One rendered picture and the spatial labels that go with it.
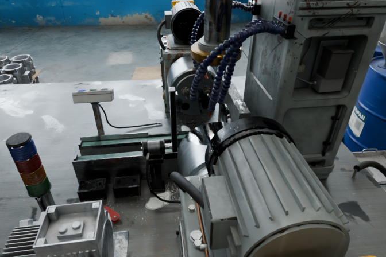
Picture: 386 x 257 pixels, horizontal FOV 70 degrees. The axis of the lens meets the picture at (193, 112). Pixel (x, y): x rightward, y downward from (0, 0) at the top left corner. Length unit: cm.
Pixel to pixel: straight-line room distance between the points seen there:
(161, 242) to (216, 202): 59
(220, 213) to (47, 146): 119
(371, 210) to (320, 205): 87
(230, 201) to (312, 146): 75
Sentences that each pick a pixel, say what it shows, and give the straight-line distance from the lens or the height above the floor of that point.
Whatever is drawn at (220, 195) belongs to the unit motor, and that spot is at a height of 131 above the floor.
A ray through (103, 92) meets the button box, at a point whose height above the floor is 107.
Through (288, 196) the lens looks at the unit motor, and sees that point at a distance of 42.
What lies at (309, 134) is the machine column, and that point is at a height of 104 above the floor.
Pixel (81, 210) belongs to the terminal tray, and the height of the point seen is 112.
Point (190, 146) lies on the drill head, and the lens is 83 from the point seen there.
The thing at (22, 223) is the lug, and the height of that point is 109.
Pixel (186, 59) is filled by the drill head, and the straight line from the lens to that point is 136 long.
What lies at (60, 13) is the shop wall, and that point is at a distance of 694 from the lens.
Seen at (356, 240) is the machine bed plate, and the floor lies 80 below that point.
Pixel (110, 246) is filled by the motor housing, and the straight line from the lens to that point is 85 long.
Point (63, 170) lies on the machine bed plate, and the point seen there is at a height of 80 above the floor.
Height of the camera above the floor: 166
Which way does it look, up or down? 32 degrees down
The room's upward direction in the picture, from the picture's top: straight up
